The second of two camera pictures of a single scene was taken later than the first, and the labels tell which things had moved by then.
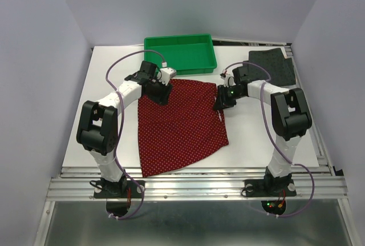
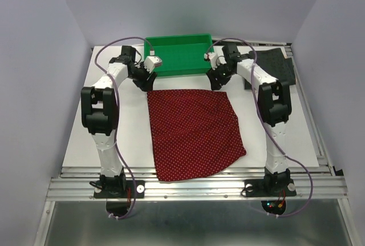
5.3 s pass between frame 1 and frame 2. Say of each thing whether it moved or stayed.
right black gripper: moved
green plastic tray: stayed
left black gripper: moved
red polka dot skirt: moved
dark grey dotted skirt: stayed
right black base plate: stayed
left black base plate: stayed
